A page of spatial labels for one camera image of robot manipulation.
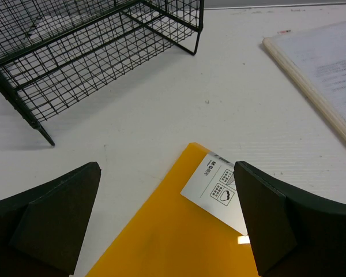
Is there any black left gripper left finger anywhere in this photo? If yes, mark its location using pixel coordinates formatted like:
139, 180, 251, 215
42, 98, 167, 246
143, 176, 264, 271
0, 162, 101, 276

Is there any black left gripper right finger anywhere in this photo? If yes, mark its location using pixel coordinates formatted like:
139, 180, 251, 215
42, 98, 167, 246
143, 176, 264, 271
234, 161, 346, 276

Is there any yellow clip file folder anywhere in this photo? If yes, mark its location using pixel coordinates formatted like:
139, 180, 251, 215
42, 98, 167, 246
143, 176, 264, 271
88, 143, 258, 276

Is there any black wire mesh rack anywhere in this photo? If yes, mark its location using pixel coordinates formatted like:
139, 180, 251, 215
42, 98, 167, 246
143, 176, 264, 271
0, 0, 204, 143

